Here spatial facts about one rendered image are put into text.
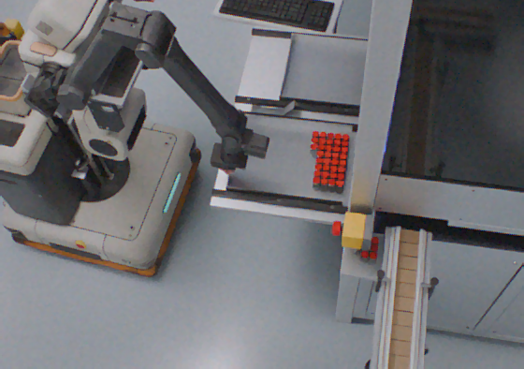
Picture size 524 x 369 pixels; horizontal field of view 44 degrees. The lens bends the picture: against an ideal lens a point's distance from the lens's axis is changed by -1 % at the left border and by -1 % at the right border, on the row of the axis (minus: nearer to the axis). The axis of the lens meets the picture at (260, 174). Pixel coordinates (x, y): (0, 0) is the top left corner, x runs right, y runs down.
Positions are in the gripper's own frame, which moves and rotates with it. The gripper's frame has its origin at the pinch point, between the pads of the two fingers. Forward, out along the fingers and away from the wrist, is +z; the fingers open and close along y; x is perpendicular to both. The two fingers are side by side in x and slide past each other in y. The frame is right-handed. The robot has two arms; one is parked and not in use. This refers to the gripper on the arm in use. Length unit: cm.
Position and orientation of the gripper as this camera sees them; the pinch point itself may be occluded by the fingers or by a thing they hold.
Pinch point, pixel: (227, 170)
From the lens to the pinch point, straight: 193.1
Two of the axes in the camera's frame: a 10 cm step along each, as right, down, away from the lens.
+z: -1.2, 4.7, 8.7
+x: 1.7, -8.6, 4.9
